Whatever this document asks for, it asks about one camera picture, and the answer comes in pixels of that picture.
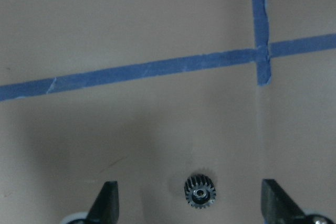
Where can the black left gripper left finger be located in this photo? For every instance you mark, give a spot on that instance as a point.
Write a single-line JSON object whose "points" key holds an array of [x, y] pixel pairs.
{"points": [[105, 208]]}

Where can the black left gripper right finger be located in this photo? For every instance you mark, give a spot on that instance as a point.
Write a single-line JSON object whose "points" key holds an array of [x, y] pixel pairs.
{"points": [[278, 207]]}

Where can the small black bearing gear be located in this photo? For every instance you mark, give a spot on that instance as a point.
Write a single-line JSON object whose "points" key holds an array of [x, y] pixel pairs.
{"points": [[199, 191]]}

